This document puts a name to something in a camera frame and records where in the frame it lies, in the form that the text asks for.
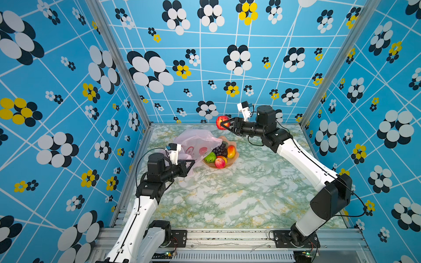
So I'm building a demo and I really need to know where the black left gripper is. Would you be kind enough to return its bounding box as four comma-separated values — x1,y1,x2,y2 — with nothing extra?
160,159,194,184

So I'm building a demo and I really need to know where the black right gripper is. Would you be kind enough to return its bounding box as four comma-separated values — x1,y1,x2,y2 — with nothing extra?
221,118,266,140

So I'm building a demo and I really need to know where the large red apple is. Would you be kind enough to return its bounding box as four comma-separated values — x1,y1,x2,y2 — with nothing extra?
216,116,230,130

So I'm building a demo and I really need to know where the pink printed plastic bag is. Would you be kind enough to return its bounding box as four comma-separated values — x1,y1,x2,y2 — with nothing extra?
170,129,222,175

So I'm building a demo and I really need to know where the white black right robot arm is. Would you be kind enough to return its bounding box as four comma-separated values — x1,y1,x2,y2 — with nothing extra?
216,101,355,248

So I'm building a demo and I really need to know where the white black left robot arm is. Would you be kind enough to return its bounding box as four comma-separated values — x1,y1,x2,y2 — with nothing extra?
104,153,195,263

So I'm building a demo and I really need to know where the green custard apple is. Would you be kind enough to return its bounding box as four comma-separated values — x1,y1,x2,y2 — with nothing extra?
203,151,217,163

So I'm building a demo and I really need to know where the orange yellow mango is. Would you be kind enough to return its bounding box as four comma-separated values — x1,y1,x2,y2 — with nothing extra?
227,145,236,158

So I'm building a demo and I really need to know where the dark purple grape bunch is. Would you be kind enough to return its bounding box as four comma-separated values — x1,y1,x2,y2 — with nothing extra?
212,143,228,157

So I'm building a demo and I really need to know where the small red apple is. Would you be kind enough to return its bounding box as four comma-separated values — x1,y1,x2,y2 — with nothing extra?
214,156,227,169

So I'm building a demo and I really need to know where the pink scalloped fruit bowl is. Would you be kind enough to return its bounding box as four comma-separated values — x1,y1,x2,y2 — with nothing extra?
202,136,240,169

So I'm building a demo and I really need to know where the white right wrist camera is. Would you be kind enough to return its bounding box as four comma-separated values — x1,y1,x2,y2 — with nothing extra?
237,101,254,122

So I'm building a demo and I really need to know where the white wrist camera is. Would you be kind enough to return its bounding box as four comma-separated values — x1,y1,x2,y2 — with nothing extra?
237,101,254,122
166,143,182,165

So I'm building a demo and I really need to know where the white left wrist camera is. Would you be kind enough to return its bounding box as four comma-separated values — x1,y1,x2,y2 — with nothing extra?
166,143,182,165

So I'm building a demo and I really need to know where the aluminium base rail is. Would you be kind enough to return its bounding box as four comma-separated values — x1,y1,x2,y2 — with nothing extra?
88,227,376,263

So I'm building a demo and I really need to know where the aluminium frame post left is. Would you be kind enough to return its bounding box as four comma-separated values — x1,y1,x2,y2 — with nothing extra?
86,0,151,130

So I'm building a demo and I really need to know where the aluminium frame post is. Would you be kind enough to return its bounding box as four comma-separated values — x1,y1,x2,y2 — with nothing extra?
300,0,381,129
86,0,151,130

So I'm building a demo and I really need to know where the aluminium frame post right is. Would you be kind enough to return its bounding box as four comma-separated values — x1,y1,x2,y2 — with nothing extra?
300,0,381,129

